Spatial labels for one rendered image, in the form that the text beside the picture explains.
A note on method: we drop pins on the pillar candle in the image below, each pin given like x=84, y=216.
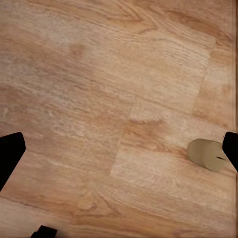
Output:
x=208, y=154

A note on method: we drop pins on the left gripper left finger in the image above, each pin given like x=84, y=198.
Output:
x=12, y=147

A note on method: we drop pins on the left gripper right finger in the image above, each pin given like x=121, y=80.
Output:
x=230, y=148

